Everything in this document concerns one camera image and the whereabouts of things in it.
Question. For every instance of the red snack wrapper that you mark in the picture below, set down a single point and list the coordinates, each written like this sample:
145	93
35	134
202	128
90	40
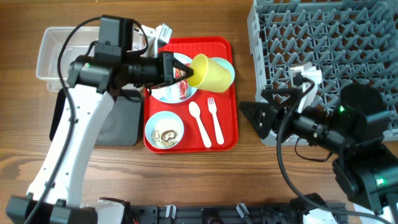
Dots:
182	85

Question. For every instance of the clear plastic waste bin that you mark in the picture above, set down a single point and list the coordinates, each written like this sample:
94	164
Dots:
52	43

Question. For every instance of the mint green bowl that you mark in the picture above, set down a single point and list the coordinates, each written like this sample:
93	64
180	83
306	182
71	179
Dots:
227	65

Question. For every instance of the grey dishwasher rack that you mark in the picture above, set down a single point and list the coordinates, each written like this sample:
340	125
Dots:
349	41

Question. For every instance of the red serving tray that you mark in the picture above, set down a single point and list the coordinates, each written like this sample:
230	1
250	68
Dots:
213	47

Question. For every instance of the small light blue bowl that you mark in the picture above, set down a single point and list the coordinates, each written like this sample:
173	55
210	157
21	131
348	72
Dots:
163	117

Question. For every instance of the yellow plastic cup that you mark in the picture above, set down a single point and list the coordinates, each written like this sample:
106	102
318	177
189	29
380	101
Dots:
209	75

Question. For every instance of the white napkin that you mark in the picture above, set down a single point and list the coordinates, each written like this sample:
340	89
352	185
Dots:
173	93

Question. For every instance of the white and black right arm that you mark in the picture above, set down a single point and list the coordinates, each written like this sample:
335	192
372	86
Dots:
364	168

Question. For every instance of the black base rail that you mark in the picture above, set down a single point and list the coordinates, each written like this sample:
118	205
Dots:
294	211

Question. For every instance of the light blue plate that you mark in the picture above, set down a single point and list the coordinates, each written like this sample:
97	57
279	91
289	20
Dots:
160	93

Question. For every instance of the white plastic fork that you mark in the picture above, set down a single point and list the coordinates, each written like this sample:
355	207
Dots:
213	110

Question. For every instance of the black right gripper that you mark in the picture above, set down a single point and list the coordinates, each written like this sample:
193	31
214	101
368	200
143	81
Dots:
263	130

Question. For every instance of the food scraps and rice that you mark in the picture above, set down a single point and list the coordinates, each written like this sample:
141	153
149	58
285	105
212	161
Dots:
166	135

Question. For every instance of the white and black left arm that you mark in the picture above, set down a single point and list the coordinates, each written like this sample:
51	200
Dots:
93	83

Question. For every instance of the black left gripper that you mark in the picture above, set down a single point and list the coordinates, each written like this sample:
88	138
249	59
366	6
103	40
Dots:
166	63

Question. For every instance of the white plastic spoon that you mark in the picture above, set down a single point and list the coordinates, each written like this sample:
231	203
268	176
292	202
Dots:
195	112

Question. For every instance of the black food waste tray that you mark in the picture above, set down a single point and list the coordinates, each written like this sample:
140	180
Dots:
124	121

